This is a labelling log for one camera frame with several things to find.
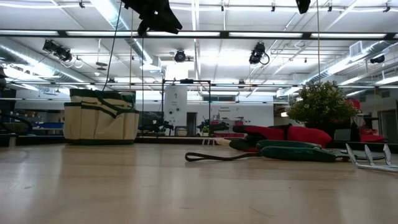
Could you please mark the beige gardening bag green trim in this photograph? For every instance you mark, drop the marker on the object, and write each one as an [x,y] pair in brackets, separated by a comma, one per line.
[99,124]

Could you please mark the red background crate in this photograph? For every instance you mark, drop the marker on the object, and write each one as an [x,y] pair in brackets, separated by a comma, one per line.
[371,137]

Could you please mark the white background bucket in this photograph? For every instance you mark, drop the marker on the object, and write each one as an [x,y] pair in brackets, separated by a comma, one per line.
[181,131]

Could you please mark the potted green plant black pot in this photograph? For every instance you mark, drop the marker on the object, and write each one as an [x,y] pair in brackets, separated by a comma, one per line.
[320,102]

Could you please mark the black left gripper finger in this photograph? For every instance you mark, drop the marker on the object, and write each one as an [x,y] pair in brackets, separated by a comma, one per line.
[164,25]
[143,28]

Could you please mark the black background robot arm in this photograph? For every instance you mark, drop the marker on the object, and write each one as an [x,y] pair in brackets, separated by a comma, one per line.
[214,127]
[155,127]

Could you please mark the black background rig frame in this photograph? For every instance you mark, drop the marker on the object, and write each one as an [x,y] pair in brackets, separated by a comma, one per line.
[186,81]

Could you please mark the overhead light bar beam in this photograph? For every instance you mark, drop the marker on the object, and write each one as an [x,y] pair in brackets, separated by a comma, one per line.
[224,34]

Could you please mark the black aluminium station frame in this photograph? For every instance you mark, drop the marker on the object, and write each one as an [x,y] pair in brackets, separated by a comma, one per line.
[161,140]

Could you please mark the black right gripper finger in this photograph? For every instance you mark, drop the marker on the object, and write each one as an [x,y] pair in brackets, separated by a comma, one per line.
[303,5]

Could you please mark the black ceiling-mounted device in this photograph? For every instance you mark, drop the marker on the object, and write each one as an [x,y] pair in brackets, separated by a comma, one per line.
[180,56]
[256,54]
[377,59]
[62,53]

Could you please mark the red and black gardening glove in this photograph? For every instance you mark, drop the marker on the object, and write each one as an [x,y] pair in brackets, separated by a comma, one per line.
[304,135]

